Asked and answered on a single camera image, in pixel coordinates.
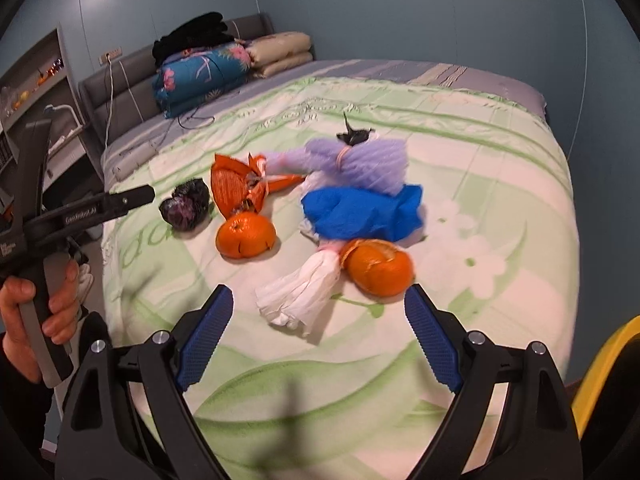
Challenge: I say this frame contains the black plastic bag ball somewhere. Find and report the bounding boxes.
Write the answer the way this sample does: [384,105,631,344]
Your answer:
[158,178,209,232]

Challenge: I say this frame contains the small black plastic bag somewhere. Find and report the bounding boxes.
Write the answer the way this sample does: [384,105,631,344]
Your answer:
[336,114,375,146]

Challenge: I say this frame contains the yellow rimmed trash bin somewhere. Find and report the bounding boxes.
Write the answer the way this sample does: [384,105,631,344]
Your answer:
[572,316,640,439]

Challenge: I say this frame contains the person's left hand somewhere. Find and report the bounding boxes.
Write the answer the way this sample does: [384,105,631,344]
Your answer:
[1,260,79,388]

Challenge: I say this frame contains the orange peel right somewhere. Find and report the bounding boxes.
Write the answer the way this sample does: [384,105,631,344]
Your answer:
[340,238,414,297]

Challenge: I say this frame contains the orange peel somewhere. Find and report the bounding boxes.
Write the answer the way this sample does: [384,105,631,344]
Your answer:
[216,211,277,259]
[340,238,414,297]

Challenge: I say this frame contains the white power strip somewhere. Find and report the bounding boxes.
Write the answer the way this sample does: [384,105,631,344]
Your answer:
[113,141,157,182]

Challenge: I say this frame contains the orange peel left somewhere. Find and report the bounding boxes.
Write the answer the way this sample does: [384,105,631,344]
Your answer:
[216,211,277,259]

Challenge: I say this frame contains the grey bedside shelf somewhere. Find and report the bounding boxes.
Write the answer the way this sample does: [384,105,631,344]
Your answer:
[1,27,103,224]

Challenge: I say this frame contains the orange mesh wrapper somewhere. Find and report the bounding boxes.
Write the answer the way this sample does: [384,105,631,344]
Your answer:
[210,154,305,219]

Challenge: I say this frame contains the grey padded headboard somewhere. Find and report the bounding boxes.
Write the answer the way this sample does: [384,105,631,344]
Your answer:
[78,13,273,148]

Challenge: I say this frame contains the green floral quilt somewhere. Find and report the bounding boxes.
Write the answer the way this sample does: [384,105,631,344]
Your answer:
[102,77,579,479]

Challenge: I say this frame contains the purple foam net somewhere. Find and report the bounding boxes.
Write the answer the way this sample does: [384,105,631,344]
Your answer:
[264,136,409,196]

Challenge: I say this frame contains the blue floral folded blanket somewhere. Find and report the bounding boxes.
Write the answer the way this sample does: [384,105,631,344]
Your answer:
[152,42,252,118]

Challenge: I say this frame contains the bed with striped sheet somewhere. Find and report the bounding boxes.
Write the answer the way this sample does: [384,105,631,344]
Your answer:
[101,60,547,188]

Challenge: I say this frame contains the black clothing pile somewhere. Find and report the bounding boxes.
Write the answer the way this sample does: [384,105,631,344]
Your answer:
[152,12,235,68]

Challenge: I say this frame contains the beige folded pillows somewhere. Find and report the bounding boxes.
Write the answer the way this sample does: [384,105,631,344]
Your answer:
[245,32,314,79]

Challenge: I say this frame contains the black cable on bed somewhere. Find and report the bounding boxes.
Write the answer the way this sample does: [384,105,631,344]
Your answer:
[156,86,241,154]

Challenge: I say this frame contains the white charger cable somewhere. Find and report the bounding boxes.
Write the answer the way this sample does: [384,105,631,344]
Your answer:
[102,52,151,148]

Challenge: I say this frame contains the wall power socket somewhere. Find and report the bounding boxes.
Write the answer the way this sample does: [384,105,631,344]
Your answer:
[99,48,122,65]

